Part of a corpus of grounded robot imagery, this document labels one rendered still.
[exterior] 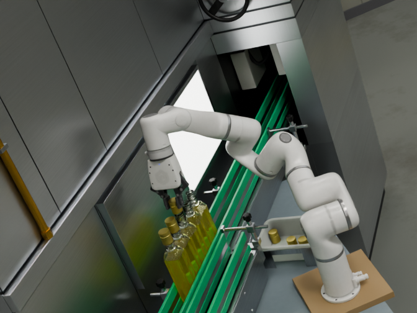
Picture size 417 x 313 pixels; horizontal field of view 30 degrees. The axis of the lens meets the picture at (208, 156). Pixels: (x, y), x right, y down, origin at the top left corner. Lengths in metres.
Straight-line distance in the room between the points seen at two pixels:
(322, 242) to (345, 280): 0.17
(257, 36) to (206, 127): 0.80
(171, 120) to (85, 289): 0.56
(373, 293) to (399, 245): 1.44
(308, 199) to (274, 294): 0.41
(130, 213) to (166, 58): 0.68
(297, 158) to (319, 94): 0.83
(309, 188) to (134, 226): 0.56
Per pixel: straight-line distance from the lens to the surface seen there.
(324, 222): 2.33
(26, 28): 2.21
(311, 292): 2.56
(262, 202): 2.97
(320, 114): 3.30
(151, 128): 2.36
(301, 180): 2.42
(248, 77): 3.43
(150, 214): 2.56
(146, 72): 2.72
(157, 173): 2.41
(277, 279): 2.70
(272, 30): 3.16
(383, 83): 5.42
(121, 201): 2.42
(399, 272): 3.76
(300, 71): 3.22
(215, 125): 2.45
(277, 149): 2.47
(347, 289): 2.48
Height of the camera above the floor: 2.39
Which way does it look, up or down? 27 degrees down
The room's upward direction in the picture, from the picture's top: 22 degrees counter-clockwise
